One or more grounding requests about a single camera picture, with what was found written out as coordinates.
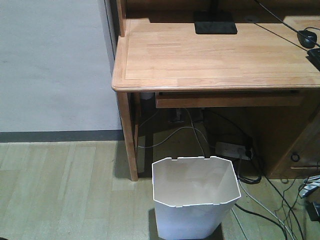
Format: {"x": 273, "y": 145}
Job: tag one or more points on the black computer mouse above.
{"x": 307, "y": 39}

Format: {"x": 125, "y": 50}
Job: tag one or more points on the white power strip under desk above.
{"x": 231, "y": 150}

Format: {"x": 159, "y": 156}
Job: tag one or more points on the black keyboard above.
{"x": 314, "y": 57}

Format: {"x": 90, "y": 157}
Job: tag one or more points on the wooden keyboard tray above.
{"x": 224, "y": 100}

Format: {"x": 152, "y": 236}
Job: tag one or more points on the black monitor stand base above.
{"x": 214, "y": 21}

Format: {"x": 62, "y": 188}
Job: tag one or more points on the white plastic trash bin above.
{"x": 192, "y": 195}

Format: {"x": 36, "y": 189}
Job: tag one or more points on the wooden desk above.
{"x": 158, "y": 51}

